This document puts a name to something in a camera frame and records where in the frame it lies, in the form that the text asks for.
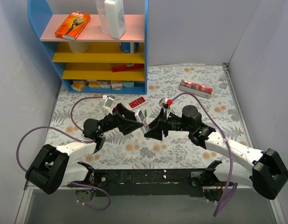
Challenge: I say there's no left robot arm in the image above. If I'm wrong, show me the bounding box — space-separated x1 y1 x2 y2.
25 103 143 194

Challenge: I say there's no white cup on shelf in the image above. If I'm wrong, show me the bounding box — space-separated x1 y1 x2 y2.
68 42 91 53

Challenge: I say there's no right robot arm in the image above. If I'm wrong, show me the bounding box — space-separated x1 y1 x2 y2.
144 105 288 200

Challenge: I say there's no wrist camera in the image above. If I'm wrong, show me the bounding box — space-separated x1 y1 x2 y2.
102 95 115 113
159 98 173 111

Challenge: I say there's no white plastic bottle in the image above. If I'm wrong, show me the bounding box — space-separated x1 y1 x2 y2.
104 0 126 40

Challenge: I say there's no clear plastic bottle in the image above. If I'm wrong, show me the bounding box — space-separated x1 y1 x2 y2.
95 0 110 34

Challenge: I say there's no blue shelf unit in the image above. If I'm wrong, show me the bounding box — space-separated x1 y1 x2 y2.
27 0 149 95

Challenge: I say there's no red box on shelf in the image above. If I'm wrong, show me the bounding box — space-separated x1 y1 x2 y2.
110 63 144 72

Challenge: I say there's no grey white remote control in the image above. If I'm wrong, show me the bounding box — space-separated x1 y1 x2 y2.
135 110 150 134

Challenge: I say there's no teal small box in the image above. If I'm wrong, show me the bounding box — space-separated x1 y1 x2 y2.
122 81 135 88

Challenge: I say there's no yellow small box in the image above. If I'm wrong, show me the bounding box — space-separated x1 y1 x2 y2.
71 80 88 92

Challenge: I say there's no orange razor box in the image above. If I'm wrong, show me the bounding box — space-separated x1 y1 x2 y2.
55 11 91 41

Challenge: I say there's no red toothpaste box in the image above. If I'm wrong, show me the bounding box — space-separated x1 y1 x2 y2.
178 79 213 99

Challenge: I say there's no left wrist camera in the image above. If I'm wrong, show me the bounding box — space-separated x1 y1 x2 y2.
102 95 115 113

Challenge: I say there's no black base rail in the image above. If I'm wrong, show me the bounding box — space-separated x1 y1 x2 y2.
75 163 223 203

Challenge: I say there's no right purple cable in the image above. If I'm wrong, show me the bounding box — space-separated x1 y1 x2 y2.
169 92 239 217

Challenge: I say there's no floral table mat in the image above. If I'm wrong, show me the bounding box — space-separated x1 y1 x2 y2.
45 65 251 169

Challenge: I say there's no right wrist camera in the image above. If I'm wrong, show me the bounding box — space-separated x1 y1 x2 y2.
159 98 173 111

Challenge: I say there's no red white remote control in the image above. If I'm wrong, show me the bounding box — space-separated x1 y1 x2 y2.
128 97 147 110

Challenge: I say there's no orange white small box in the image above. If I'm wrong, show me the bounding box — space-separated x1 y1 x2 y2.
88 81 100 88

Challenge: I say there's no blue can on shelf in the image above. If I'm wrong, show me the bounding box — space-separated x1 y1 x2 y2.
119 42 139 53

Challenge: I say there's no cream small box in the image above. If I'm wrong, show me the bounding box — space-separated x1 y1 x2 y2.
110 80 123 91

